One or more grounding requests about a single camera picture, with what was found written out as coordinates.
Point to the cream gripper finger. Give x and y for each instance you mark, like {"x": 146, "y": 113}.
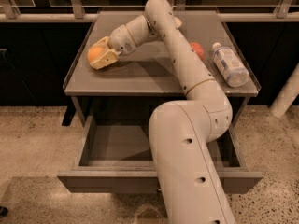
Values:
{"x": 103, "y": 43}
{"x": 107, "y": 58}

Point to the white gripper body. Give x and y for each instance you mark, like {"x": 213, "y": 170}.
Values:
{"x": 121, "y": 42}

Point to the orange fruit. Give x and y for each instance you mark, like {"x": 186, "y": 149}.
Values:
{"x": 94, "y": 53}

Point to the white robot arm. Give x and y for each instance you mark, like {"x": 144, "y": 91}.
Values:
{"x": 179, "y": 131}

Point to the open grey top drawer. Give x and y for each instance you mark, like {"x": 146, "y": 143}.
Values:
{"x": 115, "y": 157}

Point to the grey cabinet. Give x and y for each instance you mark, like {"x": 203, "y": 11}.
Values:
{"x": 148, "y": 71}

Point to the white paper bowl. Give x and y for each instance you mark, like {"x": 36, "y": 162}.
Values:
{"x": 178, "y": 22}

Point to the red apple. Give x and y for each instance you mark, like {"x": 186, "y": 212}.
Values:
{"x": 199, "y": 50}

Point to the metal window railing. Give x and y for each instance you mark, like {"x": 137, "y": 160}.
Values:
{"x": 86, "y": 10}

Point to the clear plastic water bottle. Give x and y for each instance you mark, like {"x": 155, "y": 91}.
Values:
{"x": 230, "y": 66}

